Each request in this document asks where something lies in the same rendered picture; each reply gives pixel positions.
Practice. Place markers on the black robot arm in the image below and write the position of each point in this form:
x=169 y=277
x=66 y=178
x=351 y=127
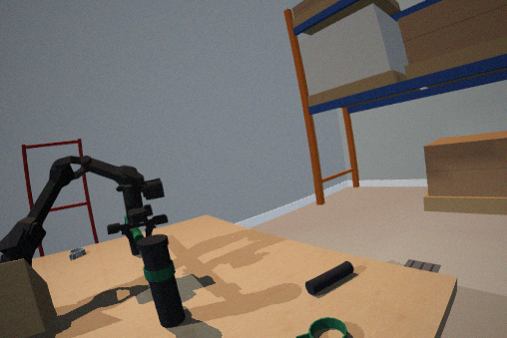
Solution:
x=25 y=237

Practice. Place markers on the green cylinder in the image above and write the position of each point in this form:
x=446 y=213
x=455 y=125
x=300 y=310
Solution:
x=137 y=234

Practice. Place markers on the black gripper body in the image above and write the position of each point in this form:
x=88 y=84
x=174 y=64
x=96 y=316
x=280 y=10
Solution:
x=156 y=220

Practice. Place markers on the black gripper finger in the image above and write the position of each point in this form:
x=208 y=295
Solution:
x=129 y=235
x=149 y=230

